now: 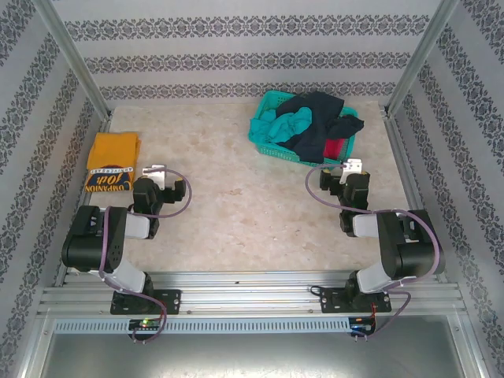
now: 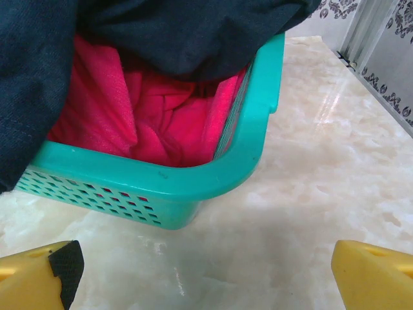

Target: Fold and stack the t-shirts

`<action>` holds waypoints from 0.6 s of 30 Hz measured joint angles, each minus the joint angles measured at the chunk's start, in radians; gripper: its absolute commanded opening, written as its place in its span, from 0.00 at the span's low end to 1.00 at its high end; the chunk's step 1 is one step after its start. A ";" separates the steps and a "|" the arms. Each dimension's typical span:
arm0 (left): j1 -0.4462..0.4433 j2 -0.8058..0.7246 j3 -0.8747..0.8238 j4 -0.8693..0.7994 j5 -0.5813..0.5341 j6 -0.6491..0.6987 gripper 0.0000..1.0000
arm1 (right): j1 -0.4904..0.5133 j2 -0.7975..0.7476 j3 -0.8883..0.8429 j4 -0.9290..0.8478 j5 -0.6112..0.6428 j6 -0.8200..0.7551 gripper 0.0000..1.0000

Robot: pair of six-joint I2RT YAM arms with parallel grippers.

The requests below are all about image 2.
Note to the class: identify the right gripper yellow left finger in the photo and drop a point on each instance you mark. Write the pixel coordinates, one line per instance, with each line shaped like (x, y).
(29, 281)

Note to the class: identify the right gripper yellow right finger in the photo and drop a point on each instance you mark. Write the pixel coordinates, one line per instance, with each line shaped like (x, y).
(371, 281)

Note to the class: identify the teal plastic mesh basket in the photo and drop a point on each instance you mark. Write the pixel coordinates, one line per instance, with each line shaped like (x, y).
(145, 181)

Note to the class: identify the pink t-shirt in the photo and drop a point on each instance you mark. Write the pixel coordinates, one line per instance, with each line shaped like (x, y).
(106, 113)

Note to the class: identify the navy blue t-shirt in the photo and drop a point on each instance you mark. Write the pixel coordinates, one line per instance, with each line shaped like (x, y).
(161, 32)

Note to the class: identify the aluminium frame post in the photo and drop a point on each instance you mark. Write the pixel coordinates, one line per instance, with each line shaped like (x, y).
(368, 29)

